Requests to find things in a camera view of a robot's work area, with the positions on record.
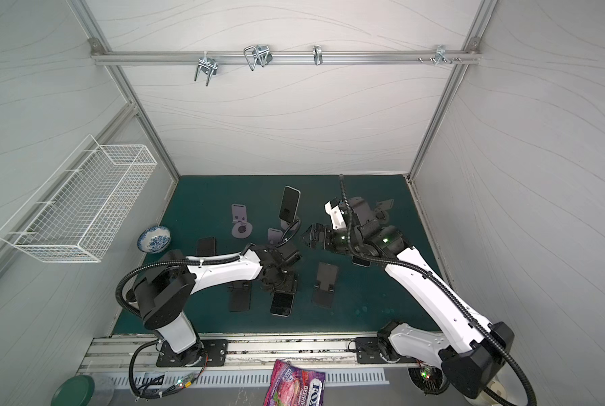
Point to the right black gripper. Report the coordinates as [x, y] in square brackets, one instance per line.
[320, 236]

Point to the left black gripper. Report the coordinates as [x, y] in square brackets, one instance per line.
[280, 277]

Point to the phone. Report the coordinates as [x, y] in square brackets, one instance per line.
[360, 262]
[282, 302]
[289, 205]

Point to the round stand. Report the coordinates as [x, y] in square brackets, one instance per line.
[275, 236]
[242, 228]
[384, 206]

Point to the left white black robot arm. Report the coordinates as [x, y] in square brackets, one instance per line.
[158, 292]

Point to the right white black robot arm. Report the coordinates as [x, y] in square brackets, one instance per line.
[468, 350]

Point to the front right folding stand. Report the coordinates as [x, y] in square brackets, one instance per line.
[325, 285]

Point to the folding stand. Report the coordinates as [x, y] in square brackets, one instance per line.
[240, 296]
[325, 285]

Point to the front left folding stand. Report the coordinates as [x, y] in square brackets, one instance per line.
[240, 296]

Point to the pink snack bag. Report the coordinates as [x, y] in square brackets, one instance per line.
[290, 385]

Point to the blue white ceramic bowl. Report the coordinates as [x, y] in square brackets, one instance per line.
[154, 240]

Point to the white vent grille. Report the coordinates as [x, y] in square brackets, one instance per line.
[261, 378]

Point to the centre metal U-bolt clamp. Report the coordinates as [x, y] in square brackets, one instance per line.
[257, 55]

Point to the metal u-bolt clamp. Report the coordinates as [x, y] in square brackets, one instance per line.
[257, 55]
[207, 67]

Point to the left metal U-bolt clamp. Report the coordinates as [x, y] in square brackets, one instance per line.
[207, 67]

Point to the aluminium cross bar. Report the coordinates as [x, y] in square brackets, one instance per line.
[280, 58]

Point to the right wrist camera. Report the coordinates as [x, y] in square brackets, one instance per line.
[334, 211]

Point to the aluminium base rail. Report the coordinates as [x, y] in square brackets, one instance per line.
[259, 351]

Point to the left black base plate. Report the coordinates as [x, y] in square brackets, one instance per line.
[211, 352]

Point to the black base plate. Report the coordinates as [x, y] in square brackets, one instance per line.
[373, 350]
[211, 352]

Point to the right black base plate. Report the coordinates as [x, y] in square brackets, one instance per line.
[373, 350]

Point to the small metal bracket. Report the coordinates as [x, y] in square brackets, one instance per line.
[317, 55]

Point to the white wire basket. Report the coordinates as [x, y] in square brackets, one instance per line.
[75, 215]

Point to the right metal bolt bracket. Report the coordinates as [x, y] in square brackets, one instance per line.
[440, 57]

